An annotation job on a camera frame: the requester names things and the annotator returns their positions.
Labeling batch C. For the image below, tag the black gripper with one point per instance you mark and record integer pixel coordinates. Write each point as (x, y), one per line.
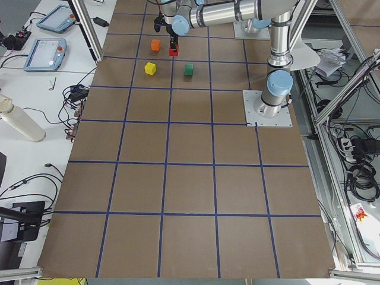
(171, 32)

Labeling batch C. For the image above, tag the red wooden block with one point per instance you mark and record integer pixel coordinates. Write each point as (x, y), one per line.
(174, 51)

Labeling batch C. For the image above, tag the orange wooden block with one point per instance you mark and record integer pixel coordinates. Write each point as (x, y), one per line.
(155, 45)

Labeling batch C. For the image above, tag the green wooden block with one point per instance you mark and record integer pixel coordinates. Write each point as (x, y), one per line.
(189, 70)

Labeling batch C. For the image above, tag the yellow wooden block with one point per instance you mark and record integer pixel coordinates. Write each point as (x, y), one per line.
(150, 68)

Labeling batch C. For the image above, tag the black power adapter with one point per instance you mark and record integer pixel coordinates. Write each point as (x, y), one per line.
(101, 22)

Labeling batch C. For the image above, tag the teach pendant upper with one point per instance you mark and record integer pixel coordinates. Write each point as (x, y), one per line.
(58, 20)

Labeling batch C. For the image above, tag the teach pendant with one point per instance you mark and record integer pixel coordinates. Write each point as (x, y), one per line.
(58, 20)
(45, 55)

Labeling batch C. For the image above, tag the teach pendant lower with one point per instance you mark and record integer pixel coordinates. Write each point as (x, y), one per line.
(45, 55)

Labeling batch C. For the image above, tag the hex key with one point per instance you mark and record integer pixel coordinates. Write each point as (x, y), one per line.
(52, 84)

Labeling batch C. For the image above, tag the white bottle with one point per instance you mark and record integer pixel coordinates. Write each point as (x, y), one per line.
(20, 120)

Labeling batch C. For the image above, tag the white power strip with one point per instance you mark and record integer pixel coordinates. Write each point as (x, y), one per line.
(346, 149)

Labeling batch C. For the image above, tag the black device on stand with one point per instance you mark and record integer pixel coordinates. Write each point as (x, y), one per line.
(21, 222)

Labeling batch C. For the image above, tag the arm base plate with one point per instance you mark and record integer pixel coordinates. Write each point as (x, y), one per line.
(257, 113)
(246, 30)

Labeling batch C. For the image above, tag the aluminium frame post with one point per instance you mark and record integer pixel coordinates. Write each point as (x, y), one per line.
(81, 15)

